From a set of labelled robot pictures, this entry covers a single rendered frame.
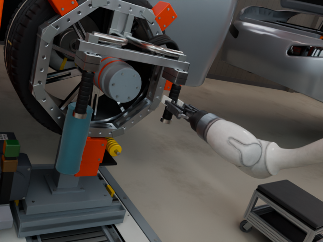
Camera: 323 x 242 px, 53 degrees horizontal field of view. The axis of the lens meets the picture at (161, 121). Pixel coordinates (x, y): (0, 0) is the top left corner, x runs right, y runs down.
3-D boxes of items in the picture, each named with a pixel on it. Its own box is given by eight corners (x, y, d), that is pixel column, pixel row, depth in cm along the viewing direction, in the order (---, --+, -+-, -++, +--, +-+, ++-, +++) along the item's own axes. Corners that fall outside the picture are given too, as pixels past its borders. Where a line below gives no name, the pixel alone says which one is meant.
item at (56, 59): (95, 73, 185) (103, 15, 174) (100, 77, 179) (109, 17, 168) (36, 70, 167) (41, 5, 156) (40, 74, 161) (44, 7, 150)
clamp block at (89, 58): (88, 65, 106) (92, 48, 104) (98, 73, 99) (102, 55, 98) (73, 62, 103) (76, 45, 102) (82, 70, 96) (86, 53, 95)
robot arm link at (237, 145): (197, 140, 98) (220, 155, 106) (233, 166, 86) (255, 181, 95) (218, 111, 97) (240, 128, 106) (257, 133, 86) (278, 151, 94)
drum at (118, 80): (114, 87, 137) (122, 54, 133) (138, 106, 121) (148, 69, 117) (82, 83, 129) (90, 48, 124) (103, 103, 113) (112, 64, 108)
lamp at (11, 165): (14, 165, 100) (16, 153, 98) (16, 172, 97) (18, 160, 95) (-1, 165, 97) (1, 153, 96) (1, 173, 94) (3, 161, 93)
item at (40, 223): (96, 185, 194) (100, 171, 191) (122, 224, 166) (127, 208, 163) (4, 191, 164) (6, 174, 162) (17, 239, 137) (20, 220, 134)
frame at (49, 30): (142, 132, 155) (176, 17, 138) (149, 139, 150) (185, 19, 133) (20, 127, 123) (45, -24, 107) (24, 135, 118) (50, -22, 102)
